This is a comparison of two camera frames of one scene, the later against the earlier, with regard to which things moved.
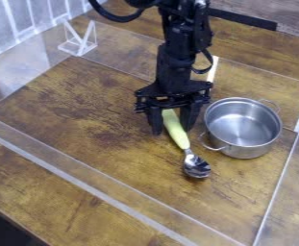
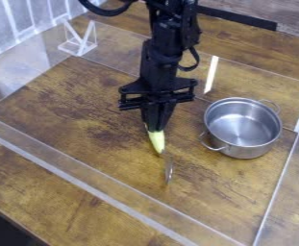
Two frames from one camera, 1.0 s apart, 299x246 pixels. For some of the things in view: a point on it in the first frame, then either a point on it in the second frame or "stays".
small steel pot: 244,126 stays
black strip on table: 242,18 stays
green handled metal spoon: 197,166 → 157,137
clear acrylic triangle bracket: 78,45 stays
